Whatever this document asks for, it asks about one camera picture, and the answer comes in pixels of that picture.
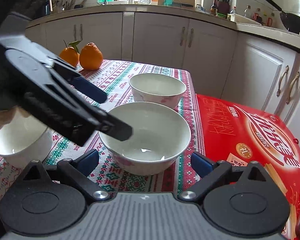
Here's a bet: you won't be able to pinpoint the white floral bowl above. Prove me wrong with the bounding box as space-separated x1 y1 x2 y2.
99 102 191 176
0 110 52 168
129 73 186 109

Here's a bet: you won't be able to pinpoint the black wok pan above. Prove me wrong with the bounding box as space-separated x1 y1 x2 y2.
265 0 300 34

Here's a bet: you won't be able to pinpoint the orange with green leaf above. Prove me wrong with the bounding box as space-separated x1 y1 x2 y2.
59 40 81 68

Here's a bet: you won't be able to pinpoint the white rectangular tray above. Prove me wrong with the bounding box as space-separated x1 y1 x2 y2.
228 14 261 25

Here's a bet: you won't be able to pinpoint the bumpy orange without leaf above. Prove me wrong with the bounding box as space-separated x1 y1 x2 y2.
79 42 103 70

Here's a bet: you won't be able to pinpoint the patterned red green tablecloth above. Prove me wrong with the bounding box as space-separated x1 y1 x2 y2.
0 59 206 210

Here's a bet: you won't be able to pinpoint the black knife block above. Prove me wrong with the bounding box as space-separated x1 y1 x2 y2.
217 0 231 15

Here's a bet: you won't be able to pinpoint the dark sauce bottle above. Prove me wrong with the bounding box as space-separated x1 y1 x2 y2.
210 0 218 16

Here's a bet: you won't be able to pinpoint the glass mug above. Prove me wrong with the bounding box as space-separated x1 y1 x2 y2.
137 0 152 4

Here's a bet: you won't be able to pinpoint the white kitchen cabinets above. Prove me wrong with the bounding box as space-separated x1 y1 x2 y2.
25 11 300 156

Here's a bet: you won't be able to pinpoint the red cardboard gift box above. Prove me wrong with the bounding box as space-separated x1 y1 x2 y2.
197 95 300 239

